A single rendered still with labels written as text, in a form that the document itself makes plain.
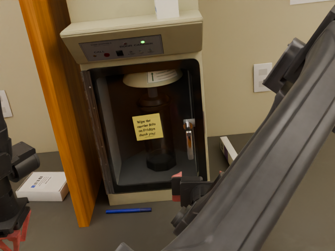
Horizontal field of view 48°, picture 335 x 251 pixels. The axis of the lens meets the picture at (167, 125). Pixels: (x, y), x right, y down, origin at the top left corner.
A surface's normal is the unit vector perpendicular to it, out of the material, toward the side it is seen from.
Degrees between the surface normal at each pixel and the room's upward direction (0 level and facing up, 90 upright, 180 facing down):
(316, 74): 38
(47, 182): 0
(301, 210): 0
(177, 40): 135
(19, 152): 17
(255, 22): 90
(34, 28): 90
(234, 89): 90
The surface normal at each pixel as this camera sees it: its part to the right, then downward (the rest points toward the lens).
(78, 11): 0.00, 0.44
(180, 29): 0.08, 0.94
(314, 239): -0.11, -0.89
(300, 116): 0.15, -0.48
